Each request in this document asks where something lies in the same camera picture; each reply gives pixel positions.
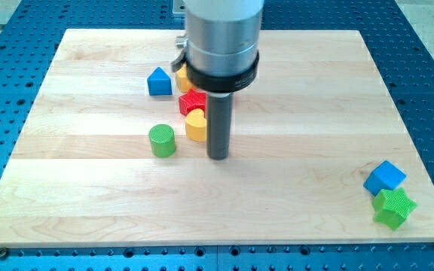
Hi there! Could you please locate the light wooden board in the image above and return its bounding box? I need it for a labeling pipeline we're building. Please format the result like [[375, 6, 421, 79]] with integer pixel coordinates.
[[0, 29, 434, 248]]

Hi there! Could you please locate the yellow heart block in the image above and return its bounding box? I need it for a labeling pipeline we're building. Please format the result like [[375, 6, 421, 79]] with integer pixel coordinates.
[[185, 108, 206, 142]]

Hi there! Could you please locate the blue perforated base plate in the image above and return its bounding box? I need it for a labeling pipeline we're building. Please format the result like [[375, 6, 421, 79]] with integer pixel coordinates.
[[0, 1, 434, 270]]

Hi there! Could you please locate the blue cube block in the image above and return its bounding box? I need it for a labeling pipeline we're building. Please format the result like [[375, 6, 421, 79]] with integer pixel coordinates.
[[363, 160, 407, 196]]

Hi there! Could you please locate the green star block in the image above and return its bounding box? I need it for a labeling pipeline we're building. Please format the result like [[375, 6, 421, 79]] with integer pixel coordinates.
[[372, 187, 417, 230]]

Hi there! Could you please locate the yellow hexagon block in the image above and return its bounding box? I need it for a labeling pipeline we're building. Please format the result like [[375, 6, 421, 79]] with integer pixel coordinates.
[[175, 64, 198, 93]]

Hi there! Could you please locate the red star block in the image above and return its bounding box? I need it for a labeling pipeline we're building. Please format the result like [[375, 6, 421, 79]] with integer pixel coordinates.
[[179, 89, 206, 116]]

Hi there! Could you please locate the blue triangle block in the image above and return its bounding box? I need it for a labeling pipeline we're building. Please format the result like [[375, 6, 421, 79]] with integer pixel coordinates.
[[147, 67, 173, 96]]

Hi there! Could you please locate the green cylinder block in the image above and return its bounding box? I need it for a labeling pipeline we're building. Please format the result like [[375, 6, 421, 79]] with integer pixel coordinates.
[[148, 124, 176, 157]]

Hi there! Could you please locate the black clamp ring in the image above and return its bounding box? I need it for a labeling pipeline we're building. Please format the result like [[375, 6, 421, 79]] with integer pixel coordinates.
[[186, 52, 259, 93]]

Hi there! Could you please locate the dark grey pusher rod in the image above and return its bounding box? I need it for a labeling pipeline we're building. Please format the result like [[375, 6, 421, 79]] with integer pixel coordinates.
[[206, 92, 233, 160]]

